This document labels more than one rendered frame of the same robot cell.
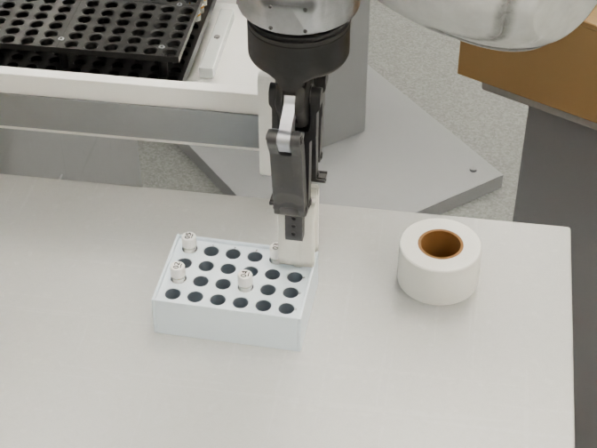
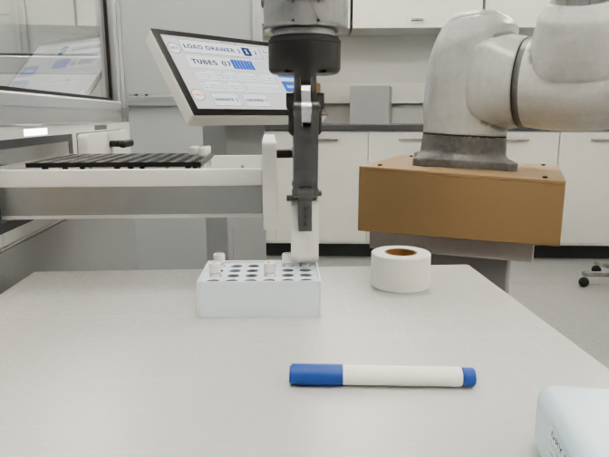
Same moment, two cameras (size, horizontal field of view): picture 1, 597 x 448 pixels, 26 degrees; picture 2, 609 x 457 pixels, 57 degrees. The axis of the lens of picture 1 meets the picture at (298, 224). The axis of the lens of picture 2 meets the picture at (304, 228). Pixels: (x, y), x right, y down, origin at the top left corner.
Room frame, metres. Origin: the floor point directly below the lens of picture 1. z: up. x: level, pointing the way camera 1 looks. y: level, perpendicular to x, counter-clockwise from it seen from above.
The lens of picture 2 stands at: (0.22, 0.13, 0.96)
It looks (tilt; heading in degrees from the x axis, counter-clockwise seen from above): 11 degrees down; 348
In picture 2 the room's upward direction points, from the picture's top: straight up
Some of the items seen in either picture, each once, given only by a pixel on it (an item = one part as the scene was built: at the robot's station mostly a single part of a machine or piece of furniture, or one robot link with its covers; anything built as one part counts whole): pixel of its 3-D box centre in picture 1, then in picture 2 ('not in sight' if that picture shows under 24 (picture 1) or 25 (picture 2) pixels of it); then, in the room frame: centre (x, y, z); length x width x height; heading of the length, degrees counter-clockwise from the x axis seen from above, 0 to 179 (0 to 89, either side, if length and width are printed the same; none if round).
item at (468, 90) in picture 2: not in sight; (475, 74); (1.20, -0.41, 1.03); 0.18 x 0.16 x 0.22; 41
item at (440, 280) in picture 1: (439, 261); (400, 267); (0.83, -0.12, 0.78); 0.07 x 0.07 x 0.04
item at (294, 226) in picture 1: (292, 220); (305, 209); (0.78, 0.00, 0.86); 0.03 x 0.01 x 0.05; 170
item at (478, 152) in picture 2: not in sight; (461, 149); (1.23, -0.40, 0.90); 0.22 x 0.18 x 0.06; 156
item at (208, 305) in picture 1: (237, 291); (261, 286); (0.79, 0.05, 0.78); 0.12 x 0.08 x 0.04; 80
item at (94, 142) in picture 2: not in sight; (107, 160); (1.39, 0.28, 0.87); 0.29 x 0.02 x 0.11; 172
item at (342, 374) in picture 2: not in sight; (381, 375); (0.59, -0.01, 0.77); 0.14 x 0.02 x 0.02; 76
